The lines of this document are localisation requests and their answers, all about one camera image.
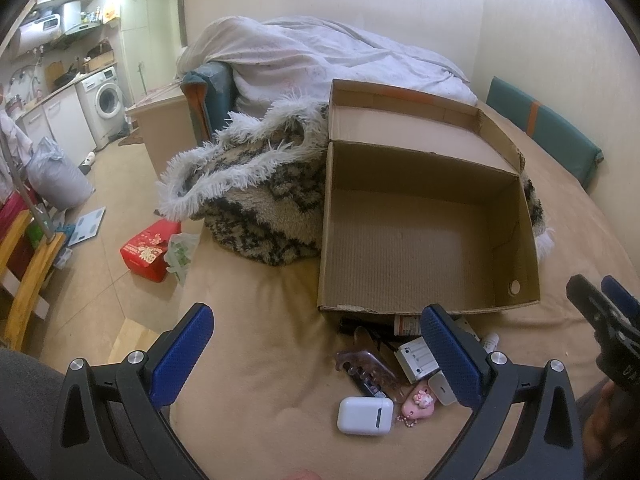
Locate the black lighter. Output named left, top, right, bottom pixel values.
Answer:
left=347, top=368, right=386, bottom=399

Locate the beige cabinet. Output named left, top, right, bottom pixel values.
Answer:
left=126, top=82, right=198, bottom=177

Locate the wooden chair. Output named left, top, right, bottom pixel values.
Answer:
left=1, top=210, right=65, bottom=351

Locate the white water heater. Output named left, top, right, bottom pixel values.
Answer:
left=14, top=0, right=87, bottom=55

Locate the red gift box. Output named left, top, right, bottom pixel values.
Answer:
left=119, top=219, right=182, bottom=283

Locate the brown translucent hair clip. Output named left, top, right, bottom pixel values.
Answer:
left=335, top=350, right=407, bottom=403

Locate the bathroom scale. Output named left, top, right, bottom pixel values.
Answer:
left=68, top=207, right=106, bottom=247

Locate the white washing machine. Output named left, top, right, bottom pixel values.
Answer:
left=75, top=65, right=126, bottom=151

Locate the pink Hello Kitty cutter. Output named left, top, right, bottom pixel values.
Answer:
left=397, top=380, right=436, bottom=428

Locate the shaggy black cream blanket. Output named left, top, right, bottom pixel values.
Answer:
left=155, top=90, right=556, bottom=267

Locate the white kitchen counter cabinet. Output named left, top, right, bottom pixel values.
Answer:
left=17, top=86, right=96, bottom=166

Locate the teal cushion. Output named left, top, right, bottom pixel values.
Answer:
left=486, top=77, right=604, bottom=190

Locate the white charger block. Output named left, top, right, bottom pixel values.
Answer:
left=427, top=370, right=458, bottom=406

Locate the open cardboard box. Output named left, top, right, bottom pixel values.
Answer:
left=318, top=80, right=540, bottom=315

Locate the white duvet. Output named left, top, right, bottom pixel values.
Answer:
left=177, top=16, right=477, bottom=117

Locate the white power strip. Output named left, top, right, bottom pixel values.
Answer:
left=395, top=335, right=439, bottom=384

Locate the grey plastic bag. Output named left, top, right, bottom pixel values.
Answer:
left=26, top=136, right=94, bottom=210

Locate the white green plastic bag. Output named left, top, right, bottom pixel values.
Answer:
left=164, top=233, right=200, bottom=285

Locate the person's right hand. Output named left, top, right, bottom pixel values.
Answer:
left=577, top=379, right=639, bottom=479

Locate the teal headboard pad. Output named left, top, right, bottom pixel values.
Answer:
left=180, top=62, right=238, bottom=145

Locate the white earbuds case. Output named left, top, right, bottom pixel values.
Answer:
left=336, top=396, right=394, bottom=437

